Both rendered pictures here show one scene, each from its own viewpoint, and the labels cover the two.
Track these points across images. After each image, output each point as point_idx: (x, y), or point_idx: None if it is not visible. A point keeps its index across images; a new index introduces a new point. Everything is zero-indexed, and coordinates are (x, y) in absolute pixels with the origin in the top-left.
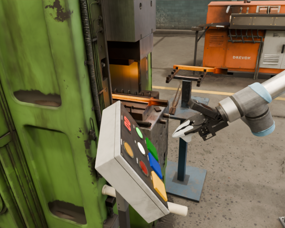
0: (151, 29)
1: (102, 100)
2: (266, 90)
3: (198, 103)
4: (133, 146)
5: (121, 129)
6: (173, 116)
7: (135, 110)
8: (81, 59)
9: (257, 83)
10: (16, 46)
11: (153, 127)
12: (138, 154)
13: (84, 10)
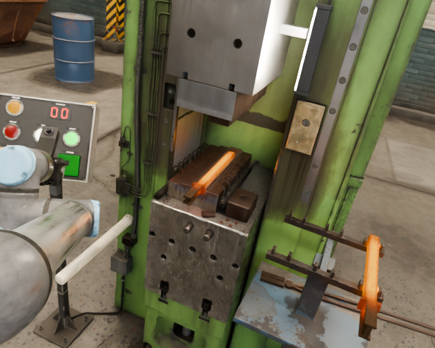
0: (228, 83)
1: (152, 126)
2: None
3: (44, 132)
4: (30, 119)
5: (37, 101)
6: (255, 279)
7: (181, 177)
8: (130, 61)
9: (17, 146)
10: None
11: (160, 207)
12: (25, 127)
13: (139, 14)
